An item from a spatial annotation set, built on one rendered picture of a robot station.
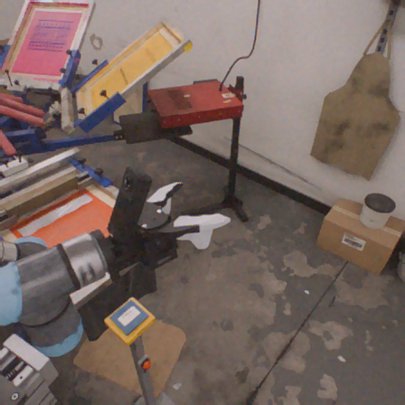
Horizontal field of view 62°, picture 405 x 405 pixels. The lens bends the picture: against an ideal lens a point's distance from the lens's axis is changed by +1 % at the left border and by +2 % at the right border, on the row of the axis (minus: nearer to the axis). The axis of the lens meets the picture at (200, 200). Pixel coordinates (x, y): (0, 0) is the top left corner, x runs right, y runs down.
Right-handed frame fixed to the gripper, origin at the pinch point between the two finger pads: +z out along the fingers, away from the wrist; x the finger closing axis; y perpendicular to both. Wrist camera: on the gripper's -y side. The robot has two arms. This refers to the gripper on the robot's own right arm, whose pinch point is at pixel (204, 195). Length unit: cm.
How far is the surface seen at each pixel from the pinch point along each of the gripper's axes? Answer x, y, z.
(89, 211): -103, 59, -3
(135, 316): -38, 66, -9
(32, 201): -113, 48, -24
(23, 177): -137, 46, -23
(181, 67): -265, 39, 151
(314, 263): -73, 159, 142
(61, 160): -142, 45, -2
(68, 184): -117, 48, -6
